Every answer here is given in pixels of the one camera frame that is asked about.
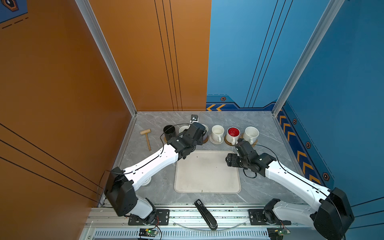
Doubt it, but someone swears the dark brown round wooden coaster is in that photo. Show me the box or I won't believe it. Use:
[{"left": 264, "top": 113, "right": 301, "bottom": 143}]
[{"left": 224, "top": 138, "right": 238, "bottom": 147}]

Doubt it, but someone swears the red mug white handle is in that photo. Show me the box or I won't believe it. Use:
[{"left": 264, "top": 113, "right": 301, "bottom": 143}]
[{"left": 225, "top": 127, "right": 241, "bottom": 145}]

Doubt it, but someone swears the light blue mug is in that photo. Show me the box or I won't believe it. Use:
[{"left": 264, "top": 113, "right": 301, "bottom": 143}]
[{"left": 179, "top": 125, "right": 190, "bottom": 133}]

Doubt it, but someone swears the black mug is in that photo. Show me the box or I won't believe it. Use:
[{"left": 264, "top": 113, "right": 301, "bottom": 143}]
[{"left": 163, "top": 125, "right": 177, "bottom": 142}]

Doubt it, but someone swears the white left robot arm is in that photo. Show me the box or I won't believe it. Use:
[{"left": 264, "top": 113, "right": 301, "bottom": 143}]
[{"left": 104, "top": 122, "right": 207, "bottom": 224}]

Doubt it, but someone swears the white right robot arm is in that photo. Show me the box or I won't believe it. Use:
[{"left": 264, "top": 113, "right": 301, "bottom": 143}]
[{"left": 226, "top": 139, "right": 355, "bottom": 240}]

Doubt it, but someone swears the cork paw print coaster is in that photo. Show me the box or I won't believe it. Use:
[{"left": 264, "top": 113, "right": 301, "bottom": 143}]
[{"left": 239, "top": 136, "right": 259, "bottom": 147}]

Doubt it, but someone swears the white woven round coaster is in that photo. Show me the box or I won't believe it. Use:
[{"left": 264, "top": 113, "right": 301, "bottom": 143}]
[{"left": 209, "top": 135, "right": 224, "bottom": 145}]

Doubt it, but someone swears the beige serving tray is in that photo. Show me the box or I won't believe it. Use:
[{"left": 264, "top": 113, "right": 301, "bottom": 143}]
[{"left": 174, "top": 151, "right": 242, "bottom": 194}]

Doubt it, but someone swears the black handheld scanner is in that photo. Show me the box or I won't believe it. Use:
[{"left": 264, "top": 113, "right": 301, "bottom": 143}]
[{"left": 194, "top": 199, "right": 218, "bottom": 231}]

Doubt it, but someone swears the circuit board right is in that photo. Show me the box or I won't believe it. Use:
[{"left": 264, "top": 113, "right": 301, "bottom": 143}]
[{"left": 267, "top": 228, "right": 291, "bottom": 240}]

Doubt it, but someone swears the white round lid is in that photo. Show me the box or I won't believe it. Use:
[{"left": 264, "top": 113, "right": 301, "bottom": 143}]
[{"left": 142, "top": 178, "right": 152, "bottom": 186}]

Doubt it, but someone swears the small wooden mallet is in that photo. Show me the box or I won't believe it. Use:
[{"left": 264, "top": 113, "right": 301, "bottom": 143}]
[{"left": 140, "top": 129, "right": 152, "bottom": 151}]

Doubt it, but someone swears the green circuit board left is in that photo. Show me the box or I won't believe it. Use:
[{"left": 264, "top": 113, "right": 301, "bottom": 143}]
[{"left": 139, "top": 228, "right": 159, "bottom": 240}]

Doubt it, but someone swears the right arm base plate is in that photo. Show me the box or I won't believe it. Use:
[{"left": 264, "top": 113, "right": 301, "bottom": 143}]
[{"left": 248, "top": 209, "right": 292, "bottom": 226}]

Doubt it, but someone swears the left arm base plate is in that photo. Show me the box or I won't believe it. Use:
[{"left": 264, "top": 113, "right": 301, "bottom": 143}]
[{"left": 128, "top": 209, "right": 170, "bottom": 226}]

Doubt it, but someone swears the aluminium front rail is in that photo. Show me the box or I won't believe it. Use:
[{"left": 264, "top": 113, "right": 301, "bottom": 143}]
[{"left": 84, "top": 204, "right": 315, "bottom": 231}]

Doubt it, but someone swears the aluminium corner post right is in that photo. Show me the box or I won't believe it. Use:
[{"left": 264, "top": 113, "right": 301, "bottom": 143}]
[{"left": 272, "top": 0, "right": 345, "bottom": 117}]

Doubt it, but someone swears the aluminium corner post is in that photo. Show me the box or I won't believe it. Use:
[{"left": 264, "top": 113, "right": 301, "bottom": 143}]
[
  {"left": 75, "top": 0, "right": 137, "bottom": 117},
  {"left": 272, "top": 0, "right": 345, "bottom": 117}
]

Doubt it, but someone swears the aluminium corner post left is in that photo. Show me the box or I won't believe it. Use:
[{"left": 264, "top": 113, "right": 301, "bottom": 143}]
[{"left": 75, "top": 0, "right": 137, "bottom": 117}]

